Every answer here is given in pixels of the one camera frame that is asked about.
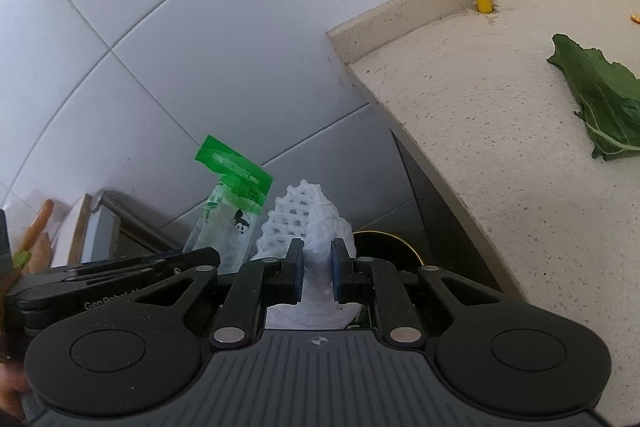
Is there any trash bin with gold rim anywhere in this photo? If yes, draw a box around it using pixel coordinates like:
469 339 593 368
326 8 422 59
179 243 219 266
350 229 429 279

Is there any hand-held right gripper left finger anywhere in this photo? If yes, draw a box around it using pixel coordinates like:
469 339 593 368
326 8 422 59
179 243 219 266
132 238 305 350

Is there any green plastic packet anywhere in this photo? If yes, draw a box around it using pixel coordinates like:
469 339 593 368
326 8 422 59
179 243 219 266
182 134 275 276

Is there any orange carrot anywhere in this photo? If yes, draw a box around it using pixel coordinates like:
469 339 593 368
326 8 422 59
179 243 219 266
19 199 55 254
26 232 57 279

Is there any dark green leaf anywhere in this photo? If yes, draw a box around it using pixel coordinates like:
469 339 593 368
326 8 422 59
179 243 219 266
546 33 640 162

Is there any white foam fruit net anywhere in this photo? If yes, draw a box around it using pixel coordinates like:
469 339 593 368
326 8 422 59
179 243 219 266
252 179 369 334

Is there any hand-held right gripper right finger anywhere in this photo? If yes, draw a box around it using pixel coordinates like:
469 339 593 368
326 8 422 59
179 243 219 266
331 238 502 350

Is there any grey white cabinet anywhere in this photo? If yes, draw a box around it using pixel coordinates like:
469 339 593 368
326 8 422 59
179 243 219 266
50 192 122 269

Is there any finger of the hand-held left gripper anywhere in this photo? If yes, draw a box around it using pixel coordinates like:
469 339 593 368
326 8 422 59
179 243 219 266
60 247 221 277
65 271 158 287

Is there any person's left forearm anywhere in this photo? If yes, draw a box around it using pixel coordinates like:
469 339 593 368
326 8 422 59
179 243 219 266
0 359 30 400

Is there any metal bar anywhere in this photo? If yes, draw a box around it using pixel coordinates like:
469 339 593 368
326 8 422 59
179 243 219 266
95 188 202 254

